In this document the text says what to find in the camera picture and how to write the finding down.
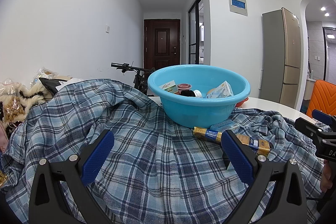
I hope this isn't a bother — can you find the clear plastic snack packet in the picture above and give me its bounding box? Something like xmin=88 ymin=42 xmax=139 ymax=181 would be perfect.
xmin=33 ymin=67 xmax=58 ymax=83

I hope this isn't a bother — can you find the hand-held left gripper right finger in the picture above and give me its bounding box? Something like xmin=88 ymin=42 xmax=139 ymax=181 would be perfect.
xmin=221 ymin=130 xmax=307 ymax=224

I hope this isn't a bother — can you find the pale blue printed box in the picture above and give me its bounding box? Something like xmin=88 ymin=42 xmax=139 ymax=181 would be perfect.
xmin=206 ymin=81 xmax=234 ymax=99

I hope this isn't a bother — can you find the pale blue tissue packet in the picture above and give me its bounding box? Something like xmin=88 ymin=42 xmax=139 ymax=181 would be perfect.
xmin=210 ymin=120 xmax=240 ymax=133

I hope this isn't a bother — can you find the blue plaid shirt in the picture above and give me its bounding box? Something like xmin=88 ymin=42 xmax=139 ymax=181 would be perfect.
xmin=5 ymin=79 xmax=324 ymax=224

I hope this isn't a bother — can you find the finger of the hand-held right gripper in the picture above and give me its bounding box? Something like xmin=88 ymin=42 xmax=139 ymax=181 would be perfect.
xmin=294 ymin=117 xmax=324 ymax=138
xmin=312 ymin=109 xmax=332 ymax=125

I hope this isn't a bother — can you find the dark brown entrance door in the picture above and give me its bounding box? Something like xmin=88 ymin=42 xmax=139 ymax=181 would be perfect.
xmin=143 ymin=19 xmax=181 ymax=70

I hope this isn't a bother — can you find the pink bag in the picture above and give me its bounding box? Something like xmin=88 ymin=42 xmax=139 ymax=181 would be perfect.
xmin=0 ymin=122 xmax=9 ymax=154

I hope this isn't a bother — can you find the red jelly cup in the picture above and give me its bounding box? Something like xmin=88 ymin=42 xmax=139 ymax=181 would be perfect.
xmin=177 ymin=83 xmax=193 ymax=95

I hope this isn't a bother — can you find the snack bags pile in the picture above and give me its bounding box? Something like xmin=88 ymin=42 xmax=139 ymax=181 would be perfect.
xmin=0 ymin=81 xmax=57 ymax=120

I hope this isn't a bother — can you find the red plastic bowl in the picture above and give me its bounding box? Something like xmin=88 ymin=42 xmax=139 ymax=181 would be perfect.
xmin=235 ymin=97 xmax=249 ymax=108

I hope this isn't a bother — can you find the person's right hand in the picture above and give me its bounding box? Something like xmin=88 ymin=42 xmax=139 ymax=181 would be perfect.
xmin=322 ymin=159 xmax=335 ymax=193

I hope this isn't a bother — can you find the black bag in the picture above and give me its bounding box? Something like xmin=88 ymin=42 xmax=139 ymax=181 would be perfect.
xmin=39 ymin=77 xmax=69 ymax=96

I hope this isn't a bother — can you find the long gold and blue box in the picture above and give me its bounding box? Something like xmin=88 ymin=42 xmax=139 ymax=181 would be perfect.
xmin=192 ymin=126 xmax=271 ymax=158

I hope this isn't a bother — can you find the clear bag of puffed snacks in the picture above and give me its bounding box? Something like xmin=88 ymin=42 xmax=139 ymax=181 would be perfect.
xmin=0 ymin=78 xmax=28 ymax=125

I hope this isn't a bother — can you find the grey and gold fridge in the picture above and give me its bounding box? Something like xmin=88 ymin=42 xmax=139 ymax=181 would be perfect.
xmin=259 ymin=7 xmax=302 ymax=111

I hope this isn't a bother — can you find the orange chair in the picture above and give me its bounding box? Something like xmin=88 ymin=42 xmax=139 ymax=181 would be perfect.
xmin=306 ymin=79 xmax=336 ymax=118

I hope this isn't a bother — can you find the black framed glass door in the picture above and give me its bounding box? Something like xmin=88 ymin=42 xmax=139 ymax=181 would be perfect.
xmin=188 ymin=0 xmax=204 ymax=65

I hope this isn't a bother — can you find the black bicycle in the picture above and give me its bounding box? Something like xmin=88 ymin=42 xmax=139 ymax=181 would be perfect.
xmin=111 ymin=62 xmax=156 ymax=96

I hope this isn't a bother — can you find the blue plastic basin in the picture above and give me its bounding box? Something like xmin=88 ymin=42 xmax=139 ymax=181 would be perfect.
xmin=147 ymin=65 xmax=251 ymax=129

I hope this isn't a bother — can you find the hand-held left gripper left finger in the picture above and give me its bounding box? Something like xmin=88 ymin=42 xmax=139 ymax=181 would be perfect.
xmin=28 ymin=130 xmax=116 ymax=224

